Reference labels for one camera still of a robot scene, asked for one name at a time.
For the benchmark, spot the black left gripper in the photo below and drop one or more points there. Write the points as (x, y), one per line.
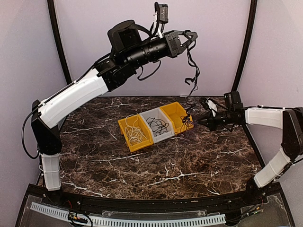
(174, 45)

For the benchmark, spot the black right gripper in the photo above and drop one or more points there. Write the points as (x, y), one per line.
(210, 123)

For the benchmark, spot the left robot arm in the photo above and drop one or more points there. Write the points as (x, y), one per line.
(132, 47)

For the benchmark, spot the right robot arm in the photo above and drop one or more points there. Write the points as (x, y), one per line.
(288, 119)

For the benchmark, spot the right yellow plastic bin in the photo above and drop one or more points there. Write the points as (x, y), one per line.
(177, 115)

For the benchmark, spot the yellow plastic bin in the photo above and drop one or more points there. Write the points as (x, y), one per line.
(177, 115)
(136, 133)

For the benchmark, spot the white plastic bin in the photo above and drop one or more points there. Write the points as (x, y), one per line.
(159, 125)

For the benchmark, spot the left yellow plastic bin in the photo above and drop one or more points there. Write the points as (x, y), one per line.
(136, 133)

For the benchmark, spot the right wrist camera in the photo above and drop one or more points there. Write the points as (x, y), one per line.
(208, 104)

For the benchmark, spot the right black frame post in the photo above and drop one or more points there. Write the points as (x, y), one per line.
(246, 45)

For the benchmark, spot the black frame post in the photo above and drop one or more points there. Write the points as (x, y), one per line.
(246, 45)
(58, 41)

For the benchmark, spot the black front rail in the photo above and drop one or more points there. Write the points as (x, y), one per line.
(91, 204)

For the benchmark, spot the left black frame post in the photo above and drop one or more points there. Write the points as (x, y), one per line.
(58, 41)

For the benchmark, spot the white slotted cable duct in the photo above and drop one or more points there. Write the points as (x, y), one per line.
(99, 221)

